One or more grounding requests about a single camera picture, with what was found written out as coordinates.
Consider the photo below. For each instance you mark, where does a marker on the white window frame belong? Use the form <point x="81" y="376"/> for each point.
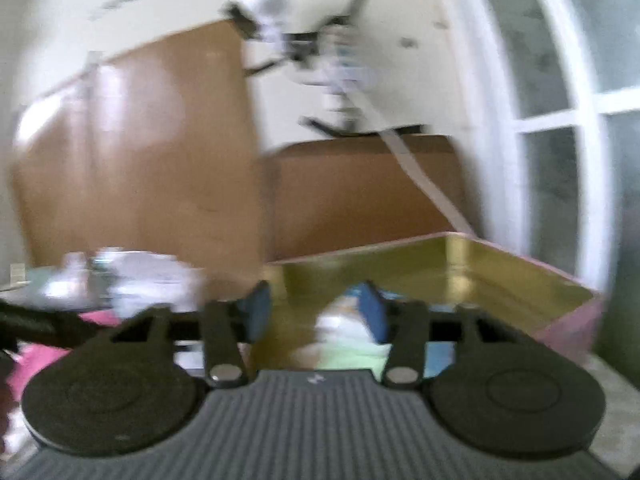
<point x="505" y="110"/>

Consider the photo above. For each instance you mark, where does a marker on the beige chevron bed sheet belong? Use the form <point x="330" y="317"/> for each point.
<point x="617" y="400"/>

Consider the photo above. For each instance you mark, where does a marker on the white patterned soft cloth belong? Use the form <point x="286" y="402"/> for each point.
<point x="340" y="322"/>

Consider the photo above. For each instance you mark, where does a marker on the small brown cardboard sheet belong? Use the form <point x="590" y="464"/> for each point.
<point x="350" y="200"/>

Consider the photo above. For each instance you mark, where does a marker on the pink knit hat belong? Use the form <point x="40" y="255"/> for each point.
<point x="35" y="367"/>

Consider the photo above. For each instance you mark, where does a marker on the large brown cardboard sheet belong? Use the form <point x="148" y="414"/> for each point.
<point x="150" y="160"/>

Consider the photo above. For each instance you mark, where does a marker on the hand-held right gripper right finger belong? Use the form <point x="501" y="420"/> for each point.
<point x="372" y="310"/>

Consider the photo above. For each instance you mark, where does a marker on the white tissue pack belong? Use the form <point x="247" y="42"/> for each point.
<point x="150" y="277"/>

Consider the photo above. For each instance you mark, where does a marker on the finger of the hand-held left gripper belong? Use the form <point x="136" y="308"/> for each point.
<point x="40" y="325"/>

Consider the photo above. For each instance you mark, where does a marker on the pink box with gold inside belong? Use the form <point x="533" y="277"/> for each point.
<point x="500" y="270"/>

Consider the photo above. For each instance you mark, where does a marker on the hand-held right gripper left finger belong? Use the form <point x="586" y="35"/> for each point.
<point x="259" y="310"/>

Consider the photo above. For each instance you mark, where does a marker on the light green cloth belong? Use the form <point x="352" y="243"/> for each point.
<point x="350" y="357"/>

